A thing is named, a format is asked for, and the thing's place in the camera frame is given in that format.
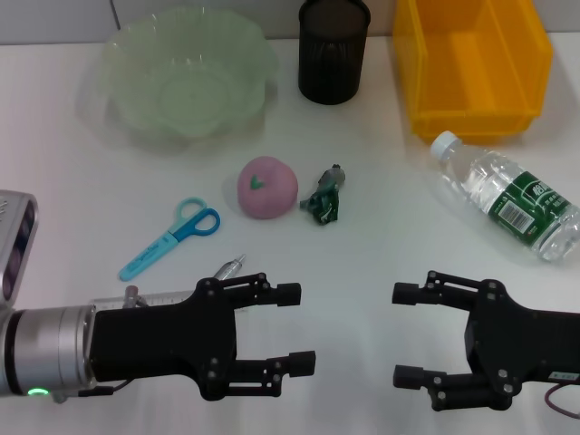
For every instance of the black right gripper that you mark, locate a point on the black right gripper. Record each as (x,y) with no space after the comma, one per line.
(521,344)

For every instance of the yellow plastic storage bin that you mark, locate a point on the yellow plastic storage bin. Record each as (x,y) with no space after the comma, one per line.
(476,54)

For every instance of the clear plastic ruler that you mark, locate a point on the clear plastic ruler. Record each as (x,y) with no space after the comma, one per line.
(158,299)

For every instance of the pink toy peach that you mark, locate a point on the pink toy peach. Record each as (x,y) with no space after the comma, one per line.
(272,199)

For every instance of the green translucent plastic fruit plate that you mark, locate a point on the green translucent plastic fruit plate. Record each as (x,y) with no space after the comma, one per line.
(181,90)

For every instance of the blue capped scissors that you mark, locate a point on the blue capped scissors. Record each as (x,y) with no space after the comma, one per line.
(181,231)

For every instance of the clear water bottle green label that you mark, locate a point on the clear water bottle green label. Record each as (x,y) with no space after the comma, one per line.
(512,190)

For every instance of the black mesh cylinder bin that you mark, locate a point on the black mesh cylinder bin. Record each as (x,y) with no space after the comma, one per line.
(333,59)

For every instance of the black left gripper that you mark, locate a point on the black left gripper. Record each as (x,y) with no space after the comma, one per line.
(158,344)

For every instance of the silver ballpoint pen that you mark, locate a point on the silver ballpoint pen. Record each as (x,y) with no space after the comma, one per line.
(229,268)

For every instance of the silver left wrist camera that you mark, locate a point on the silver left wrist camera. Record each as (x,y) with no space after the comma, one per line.
(18,244)

